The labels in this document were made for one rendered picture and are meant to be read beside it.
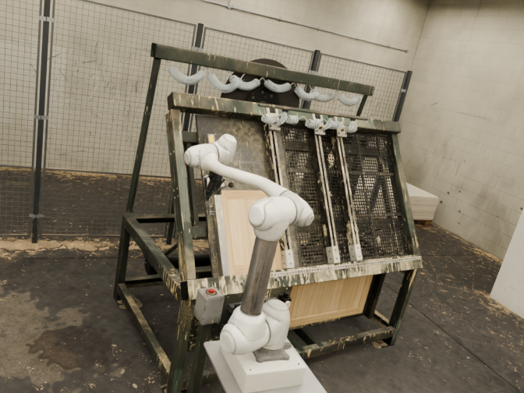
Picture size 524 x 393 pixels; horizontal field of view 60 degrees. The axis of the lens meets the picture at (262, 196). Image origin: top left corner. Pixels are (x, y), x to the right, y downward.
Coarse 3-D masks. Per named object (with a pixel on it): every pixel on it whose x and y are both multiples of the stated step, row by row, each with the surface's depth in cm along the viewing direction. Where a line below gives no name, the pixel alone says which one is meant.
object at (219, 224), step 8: (208, 136) 306; (216, 200) 298; (216, 208) 297; (216, 216) 296; (216, 224) 296; (224, 224) 297; (216, 232) 296; (224, 232) 296; (224, 240) 295; (224, 248) 293; (224, 256) 292; (224, 264) 291; (224, 272) 289
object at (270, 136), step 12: (276, 108) 336; (264, 132) 336; (276, 144) 333; (276, 156) 331; (276, 168) 327; (276, 180) 325; (288, 228) 321; (288, 240) 319; (288, 252) 316; (288, 264) 314
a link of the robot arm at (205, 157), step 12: (204, 144) 229; (192, 156) 222; (204, 156) 222; (216, 156) 226; (204, 168) 225; (216, 168) 220; (228, 168) 220; (240, 180) 220; (252, 180) 218; (264, 180) 218; (264, 192) 218; (276, 192) 211
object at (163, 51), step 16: (160, 48) 319; (176, 48) 325; (160, 64) 328; (192, 64) 336; (208, 64) 342; (224, 64) 348; (240, 64) 356; (256, 64) 363; (288, 80) 384; (304, 80) 393; (320, 80) 402; (336, 80) 411; (144, 112) 341; (144, 128) 345; (144, 144) 354; (128, 208) 375
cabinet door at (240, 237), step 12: (228, 192) 307; (240, 192) 312; (252, 192) 318; (228, 204) 305; (240, 204) 310; (252, 204) 316; (228, 216) 303; (240, 216) 308; (228, 228) 301; (240, 228) 306; (252, 228) 311; (228, 240) 299; (240, 240) 304; (252, 240) 309; (228, 252) 297; (240, 252) 302; (252, 252) 307; (276, 252) 317; (228, 264) 295; (240, 264) 300; (276, 264) 315
